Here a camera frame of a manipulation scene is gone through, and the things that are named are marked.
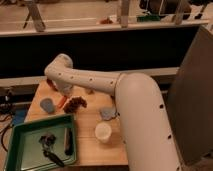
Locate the bunch of dark grapes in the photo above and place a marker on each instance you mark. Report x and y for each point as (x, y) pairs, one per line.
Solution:
(73, 105)

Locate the brown bowl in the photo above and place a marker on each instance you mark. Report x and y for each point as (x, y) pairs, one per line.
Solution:
(51, 85)

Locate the grey blue cloth piece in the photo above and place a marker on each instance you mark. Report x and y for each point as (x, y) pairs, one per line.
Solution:
(108, 113)

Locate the white paper cup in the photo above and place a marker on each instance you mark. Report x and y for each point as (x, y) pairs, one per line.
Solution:
(103, 132)

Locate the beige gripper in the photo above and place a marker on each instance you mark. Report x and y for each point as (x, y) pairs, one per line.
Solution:
(64, 89)

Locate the small glass under orange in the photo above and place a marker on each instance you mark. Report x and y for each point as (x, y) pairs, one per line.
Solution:
(89, 91)

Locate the green plastic tray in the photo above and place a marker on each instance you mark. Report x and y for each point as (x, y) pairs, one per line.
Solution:
(25, 152)

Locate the wooden board table top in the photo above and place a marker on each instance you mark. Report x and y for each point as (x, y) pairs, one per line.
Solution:
(90, 151)

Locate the orange red pepper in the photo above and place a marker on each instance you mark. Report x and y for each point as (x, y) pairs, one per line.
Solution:
(62, 102)

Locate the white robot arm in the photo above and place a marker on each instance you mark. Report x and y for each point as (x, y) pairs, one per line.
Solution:
(144, 121)

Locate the black brush in tray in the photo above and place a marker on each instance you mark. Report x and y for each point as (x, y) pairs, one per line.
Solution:
(68, 142)

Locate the blue plastic cup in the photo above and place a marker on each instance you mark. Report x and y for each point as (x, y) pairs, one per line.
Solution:
(47, 105)

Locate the dark utensil in tray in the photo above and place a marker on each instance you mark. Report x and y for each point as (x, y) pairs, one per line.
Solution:
(47, 141)

